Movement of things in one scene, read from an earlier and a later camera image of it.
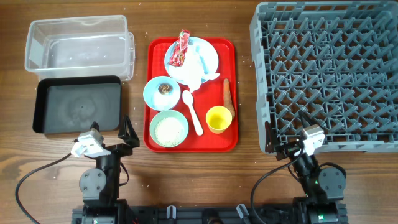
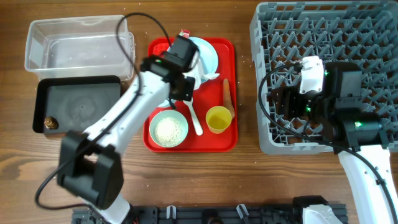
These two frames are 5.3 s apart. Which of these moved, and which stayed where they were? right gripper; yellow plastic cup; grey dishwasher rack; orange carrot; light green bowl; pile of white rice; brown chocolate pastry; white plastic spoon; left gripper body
Moved: left gripper body; right gripper; brown chocolate pastry
Stayed: yellow plastic cup; grey dishwasher rack; pile of white rice; orange carrot; light green bowl; white plastic spoon
